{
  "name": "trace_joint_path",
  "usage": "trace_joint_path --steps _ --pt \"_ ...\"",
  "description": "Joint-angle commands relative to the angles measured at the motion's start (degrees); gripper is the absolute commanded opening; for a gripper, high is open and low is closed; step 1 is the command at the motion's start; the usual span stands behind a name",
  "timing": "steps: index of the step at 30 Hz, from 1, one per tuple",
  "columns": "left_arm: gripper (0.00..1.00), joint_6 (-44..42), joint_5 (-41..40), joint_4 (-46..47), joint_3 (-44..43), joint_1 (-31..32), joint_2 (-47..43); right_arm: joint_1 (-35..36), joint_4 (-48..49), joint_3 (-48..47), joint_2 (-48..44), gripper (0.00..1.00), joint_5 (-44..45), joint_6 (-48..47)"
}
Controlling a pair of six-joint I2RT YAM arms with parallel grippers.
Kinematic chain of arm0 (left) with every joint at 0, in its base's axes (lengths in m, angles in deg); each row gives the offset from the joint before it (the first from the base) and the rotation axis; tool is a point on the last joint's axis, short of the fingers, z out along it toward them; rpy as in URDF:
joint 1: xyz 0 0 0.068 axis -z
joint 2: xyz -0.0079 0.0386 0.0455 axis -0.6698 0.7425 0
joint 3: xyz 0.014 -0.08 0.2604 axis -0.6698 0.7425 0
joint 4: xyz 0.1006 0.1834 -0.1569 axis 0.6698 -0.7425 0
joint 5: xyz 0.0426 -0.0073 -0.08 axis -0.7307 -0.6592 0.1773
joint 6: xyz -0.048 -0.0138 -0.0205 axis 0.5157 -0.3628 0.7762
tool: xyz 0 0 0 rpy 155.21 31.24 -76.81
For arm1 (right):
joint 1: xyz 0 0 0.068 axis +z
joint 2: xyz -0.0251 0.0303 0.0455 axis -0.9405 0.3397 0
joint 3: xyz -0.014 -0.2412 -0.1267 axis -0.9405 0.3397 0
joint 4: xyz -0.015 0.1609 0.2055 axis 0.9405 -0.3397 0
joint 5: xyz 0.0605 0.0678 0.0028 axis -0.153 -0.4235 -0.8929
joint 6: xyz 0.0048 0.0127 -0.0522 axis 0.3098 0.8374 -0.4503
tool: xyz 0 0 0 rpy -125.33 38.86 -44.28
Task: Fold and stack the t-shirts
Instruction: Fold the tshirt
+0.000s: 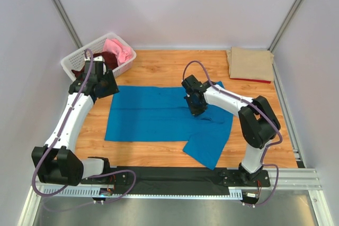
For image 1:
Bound blue t shirt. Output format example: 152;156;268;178
105;86;233;170

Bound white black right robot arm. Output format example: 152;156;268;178
182;75;282;184

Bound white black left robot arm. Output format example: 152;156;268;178
31;56;119;186

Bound dark red t shirt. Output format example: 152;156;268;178
72;51;118;78

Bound white perforated plastic basket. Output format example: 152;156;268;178
60;32;137;82

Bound pink t shirt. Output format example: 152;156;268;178
103;39;133;66

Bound folded beige t shirt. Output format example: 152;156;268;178
226;47;274;83

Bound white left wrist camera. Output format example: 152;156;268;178
84;57;107;75

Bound grey slotted cable duct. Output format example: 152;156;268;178
55;186;243;201

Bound left aluminium corner post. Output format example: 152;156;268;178
51;0;83;48

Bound aluminium corner post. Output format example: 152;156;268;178
51;0;83;48
268;0;304;52

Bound right aluminium corner post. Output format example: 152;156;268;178
268;0;304;52

